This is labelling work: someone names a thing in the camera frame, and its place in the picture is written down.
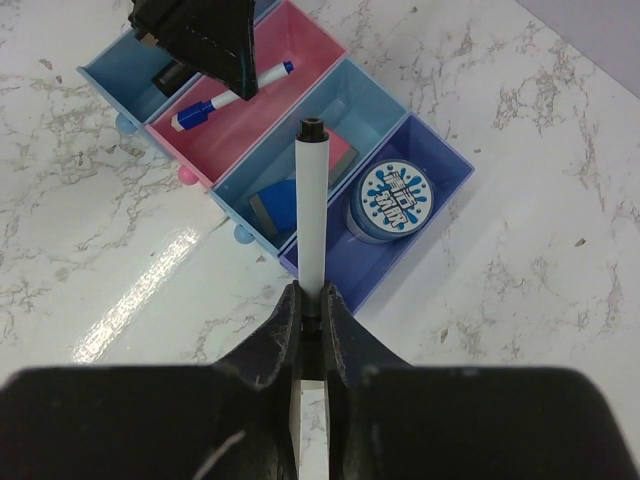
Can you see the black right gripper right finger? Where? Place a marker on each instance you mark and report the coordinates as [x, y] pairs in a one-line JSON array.
[[388, 419]]

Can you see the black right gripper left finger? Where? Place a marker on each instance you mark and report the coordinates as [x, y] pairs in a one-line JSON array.
[[227, 420]]

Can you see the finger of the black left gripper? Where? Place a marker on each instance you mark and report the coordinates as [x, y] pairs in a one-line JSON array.
[[215, 37]]

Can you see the pink cap black highlighter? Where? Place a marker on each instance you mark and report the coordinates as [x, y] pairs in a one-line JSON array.
[[172, 77]]

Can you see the white pen blue cap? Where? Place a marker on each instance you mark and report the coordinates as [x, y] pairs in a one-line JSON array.
[[198, 113]]

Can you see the light blue end drawer box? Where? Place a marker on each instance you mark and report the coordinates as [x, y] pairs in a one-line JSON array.
[[123, 73]]

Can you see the pink plastic drawer box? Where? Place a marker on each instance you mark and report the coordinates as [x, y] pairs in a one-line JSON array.
[[213, 148]]

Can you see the white pen black cap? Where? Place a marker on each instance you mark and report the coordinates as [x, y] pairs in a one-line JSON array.
[[311, 170]]

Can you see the pink and grey eraser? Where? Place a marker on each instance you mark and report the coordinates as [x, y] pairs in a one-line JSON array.
[[341, 156]]

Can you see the blue and grey eraser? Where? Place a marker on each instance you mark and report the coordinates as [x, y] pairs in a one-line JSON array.
[[275, 207]]

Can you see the purple plastic drawer box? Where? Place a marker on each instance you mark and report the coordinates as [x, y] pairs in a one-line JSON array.
[[357, 268]]

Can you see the blue round cleaning gel jar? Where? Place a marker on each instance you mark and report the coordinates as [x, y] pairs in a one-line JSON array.
[[392, 199]]

